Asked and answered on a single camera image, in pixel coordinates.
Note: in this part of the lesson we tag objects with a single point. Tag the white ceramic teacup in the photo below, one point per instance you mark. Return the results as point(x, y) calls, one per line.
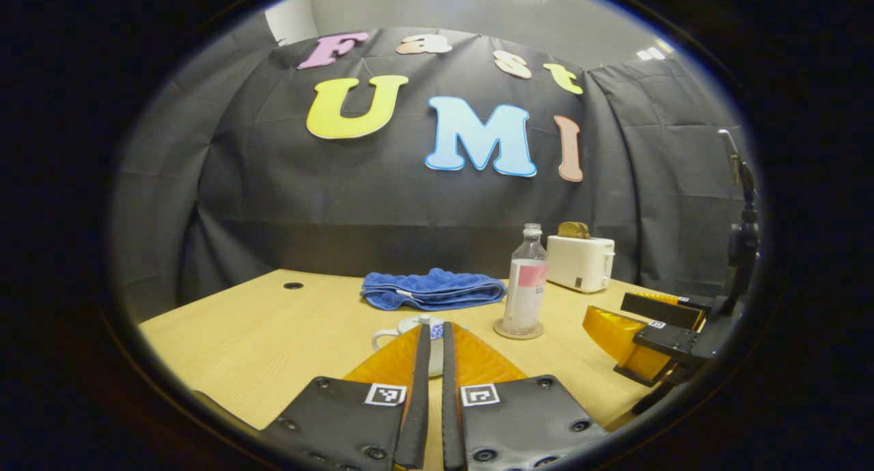
point(437, 362)

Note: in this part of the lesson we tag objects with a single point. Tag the brown toast slice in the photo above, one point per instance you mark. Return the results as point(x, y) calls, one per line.
point(586, 229)
point(568, 231)

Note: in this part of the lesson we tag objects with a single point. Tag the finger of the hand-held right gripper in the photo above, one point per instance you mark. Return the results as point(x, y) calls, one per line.
point(659, 309)
point(676, 338)

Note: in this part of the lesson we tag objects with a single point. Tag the ceiling light panel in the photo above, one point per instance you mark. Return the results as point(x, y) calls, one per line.
point(655, 52)

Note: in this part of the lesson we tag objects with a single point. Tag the round cork coaster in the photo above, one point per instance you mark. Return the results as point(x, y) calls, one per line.
point(502, 332)

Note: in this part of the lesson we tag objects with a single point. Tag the black backdrop cloth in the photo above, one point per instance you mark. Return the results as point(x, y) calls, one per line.
point(410, 211)

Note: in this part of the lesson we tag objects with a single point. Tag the blue folded towel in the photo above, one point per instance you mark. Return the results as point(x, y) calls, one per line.
point(437, 290)

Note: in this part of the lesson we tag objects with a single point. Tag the clear water bottle pink label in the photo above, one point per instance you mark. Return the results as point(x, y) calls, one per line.
point(526, 287)

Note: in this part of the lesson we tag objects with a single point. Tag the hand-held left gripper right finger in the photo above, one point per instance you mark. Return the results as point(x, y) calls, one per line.
point(450, 416)

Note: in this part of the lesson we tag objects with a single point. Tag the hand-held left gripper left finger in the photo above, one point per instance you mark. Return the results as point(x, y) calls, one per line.
point(420, 403)

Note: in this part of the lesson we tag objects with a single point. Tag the white toaster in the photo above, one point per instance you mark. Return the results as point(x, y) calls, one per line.
point(573, 263)

